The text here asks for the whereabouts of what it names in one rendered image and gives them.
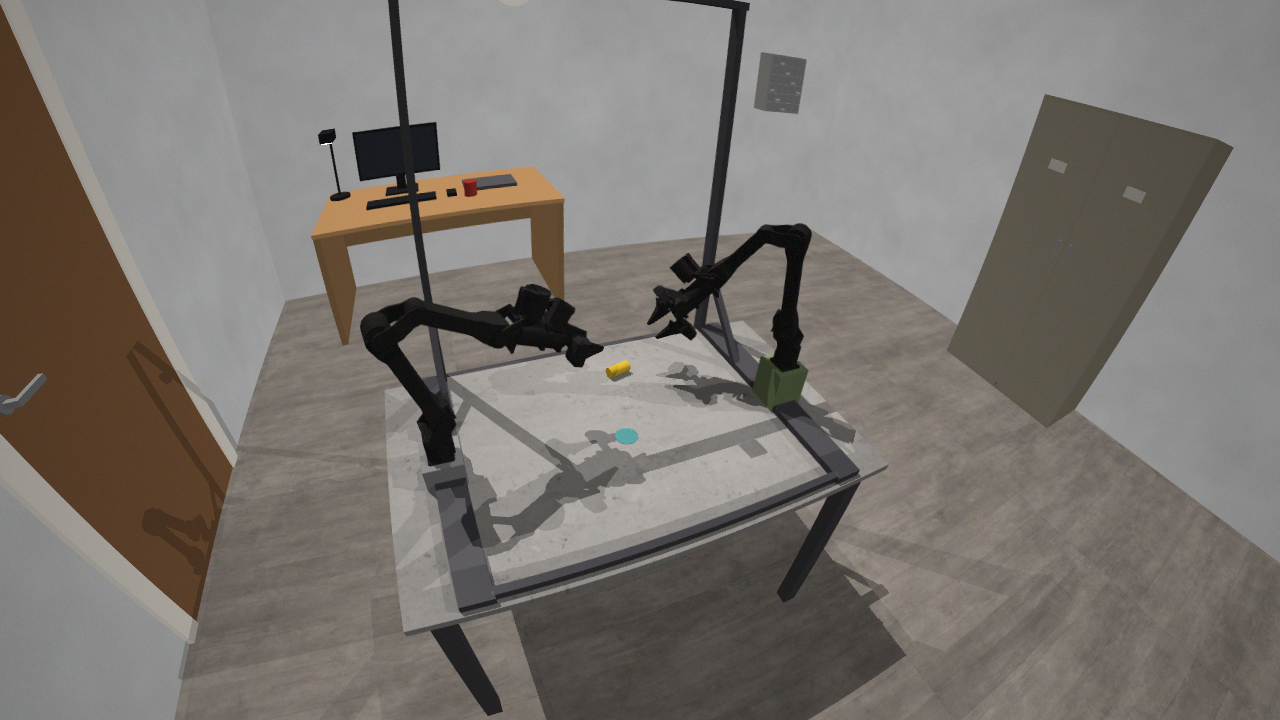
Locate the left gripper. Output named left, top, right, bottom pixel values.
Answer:
left=646, top=284, right=700, bottom=340

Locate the yellow tall cylinder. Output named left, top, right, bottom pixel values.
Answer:
left=605, top=360, right=631, bottom=378

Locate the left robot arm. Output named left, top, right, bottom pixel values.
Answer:
left=659, top=223, right=812, bottom=372

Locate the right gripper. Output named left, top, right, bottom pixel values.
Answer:
left=535, top=320, right=604, bottom=366

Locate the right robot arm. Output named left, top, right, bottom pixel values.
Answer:
left=360, top=284, right=575, bottom=466

